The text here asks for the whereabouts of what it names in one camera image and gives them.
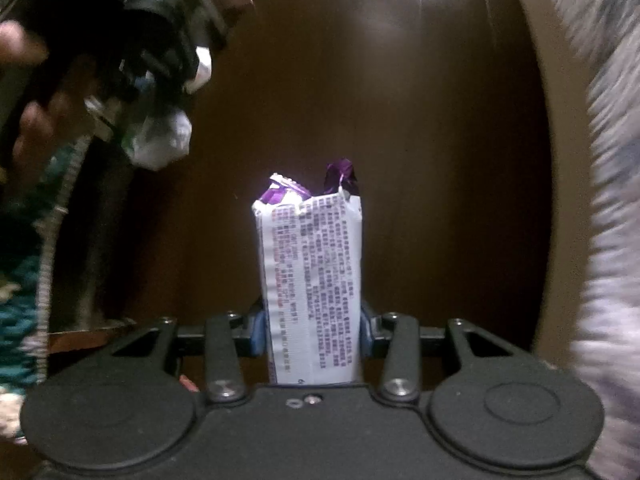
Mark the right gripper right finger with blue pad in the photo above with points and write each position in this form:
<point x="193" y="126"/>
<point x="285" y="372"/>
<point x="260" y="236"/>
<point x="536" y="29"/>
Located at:
<point x="394" y="338"/>

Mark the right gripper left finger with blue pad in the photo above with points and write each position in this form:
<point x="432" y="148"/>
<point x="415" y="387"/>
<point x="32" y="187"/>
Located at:
<point x="227" y="339"/>

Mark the white tissue paper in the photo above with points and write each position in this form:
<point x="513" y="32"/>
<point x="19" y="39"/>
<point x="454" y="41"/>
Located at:
<point x="159" y="130"/>

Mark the white purple snack wrapper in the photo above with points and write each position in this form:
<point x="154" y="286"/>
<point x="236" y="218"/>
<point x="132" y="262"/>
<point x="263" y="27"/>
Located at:
<point x="309" y="249"/>

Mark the person left hand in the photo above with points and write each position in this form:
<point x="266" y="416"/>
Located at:
<point x="43" y="128"/>

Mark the teal white quilted blanket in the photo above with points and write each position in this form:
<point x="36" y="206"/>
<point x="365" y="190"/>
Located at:
<point x="29" y="228"/>

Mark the bed with orange patterned sheet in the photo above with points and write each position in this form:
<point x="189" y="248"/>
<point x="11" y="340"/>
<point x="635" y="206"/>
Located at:
<point x="589" y="56"/>

